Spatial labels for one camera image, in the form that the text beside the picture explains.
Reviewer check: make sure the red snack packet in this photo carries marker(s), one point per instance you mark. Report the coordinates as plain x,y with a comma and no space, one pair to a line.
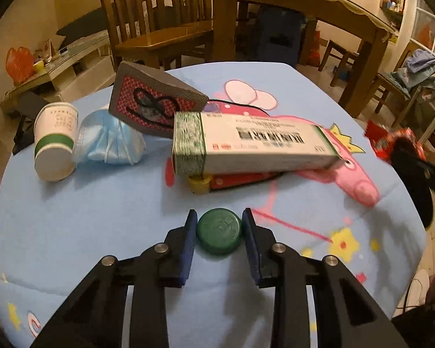
380,139

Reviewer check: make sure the white bottle with green band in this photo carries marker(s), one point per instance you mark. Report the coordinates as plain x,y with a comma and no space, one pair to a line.
54,141

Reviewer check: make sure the red patterned card packet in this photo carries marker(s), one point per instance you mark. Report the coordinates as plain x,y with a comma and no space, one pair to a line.
148,105

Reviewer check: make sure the blue cartoon printed tablecloth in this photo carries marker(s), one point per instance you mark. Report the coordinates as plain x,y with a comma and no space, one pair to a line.
94,224

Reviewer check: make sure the pile of clothes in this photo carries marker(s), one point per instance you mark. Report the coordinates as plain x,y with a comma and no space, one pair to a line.
420,67

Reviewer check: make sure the blue face mask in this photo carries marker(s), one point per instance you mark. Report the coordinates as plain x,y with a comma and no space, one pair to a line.
108,141

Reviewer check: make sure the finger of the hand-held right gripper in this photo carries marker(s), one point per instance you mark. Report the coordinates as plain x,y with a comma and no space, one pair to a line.
422,203
420,168

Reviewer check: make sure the red bag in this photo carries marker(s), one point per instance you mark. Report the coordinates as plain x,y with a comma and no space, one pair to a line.
314,49

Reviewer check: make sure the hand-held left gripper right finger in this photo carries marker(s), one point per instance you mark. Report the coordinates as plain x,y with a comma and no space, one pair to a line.
249,239

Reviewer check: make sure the white glass-top coffee table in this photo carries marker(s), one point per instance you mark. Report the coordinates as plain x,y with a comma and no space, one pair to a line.
69,69

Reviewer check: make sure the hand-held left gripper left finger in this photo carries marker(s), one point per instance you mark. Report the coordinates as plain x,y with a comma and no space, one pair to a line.
190,239

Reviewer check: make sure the green bottle cap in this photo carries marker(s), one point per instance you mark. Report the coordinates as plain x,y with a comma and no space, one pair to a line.
219,230

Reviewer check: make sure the wooden chair with cushion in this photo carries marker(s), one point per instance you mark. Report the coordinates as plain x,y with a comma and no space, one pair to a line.
384,87

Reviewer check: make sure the small wooden chair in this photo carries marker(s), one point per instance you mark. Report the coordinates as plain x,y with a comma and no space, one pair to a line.
338,56

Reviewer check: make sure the dark sofa cushion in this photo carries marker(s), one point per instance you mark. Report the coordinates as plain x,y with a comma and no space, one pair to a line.
83,25

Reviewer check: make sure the white carton with green end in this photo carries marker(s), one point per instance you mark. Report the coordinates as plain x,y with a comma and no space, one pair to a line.
260,145

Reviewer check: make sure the yellow cup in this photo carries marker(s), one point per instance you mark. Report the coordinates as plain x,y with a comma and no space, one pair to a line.
38,66

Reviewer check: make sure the orange plastic bag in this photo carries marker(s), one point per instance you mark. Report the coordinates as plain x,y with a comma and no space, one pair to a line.
20,65

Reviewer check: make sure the small yellow cap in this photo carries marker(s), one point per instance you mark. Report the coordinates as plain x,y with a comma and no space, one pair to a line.
199,185

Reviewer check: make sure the wooden dining table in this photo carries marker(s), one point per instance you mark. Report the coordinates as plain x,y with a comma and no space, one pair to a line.
366,43

